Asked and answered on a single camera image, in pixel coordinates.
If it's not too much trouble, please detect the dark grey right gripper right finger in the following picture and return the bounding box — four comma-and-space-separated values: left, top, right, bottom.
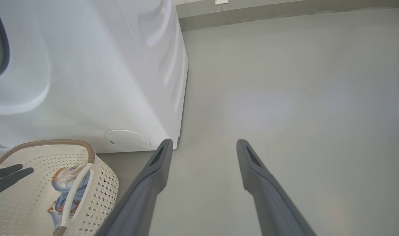
236, 139, 318, 236

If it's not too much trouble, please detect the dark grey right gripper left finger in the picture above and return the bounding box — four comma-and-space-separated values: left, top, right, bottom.
94, 139, 174, 236

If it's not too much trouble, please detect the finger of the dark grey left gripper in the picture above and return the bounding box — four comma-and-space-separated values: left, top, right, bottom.
0, 167, 34, 199
0, 164, 23, 183

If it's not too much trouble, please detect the white and orange garment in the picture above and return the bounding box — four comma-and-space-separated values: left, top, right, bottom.
51, 163, 92, 185

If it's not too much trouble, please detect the blue printed garment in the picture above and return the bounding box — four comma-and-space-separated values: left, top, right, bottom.
48, 179, 90, 226

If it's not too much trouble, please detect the white washing machine body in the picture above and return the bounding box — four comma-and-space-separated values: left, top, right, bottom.
0, 0, 189, 154

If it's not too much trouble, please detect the white basket with brown rim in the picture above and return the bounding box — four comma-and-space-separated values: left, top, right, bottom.
0, 139, 119, 236

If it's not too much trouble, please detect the round white filter cover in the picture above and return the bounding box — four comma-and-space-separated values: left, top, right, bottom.
104, 129, 152, 151

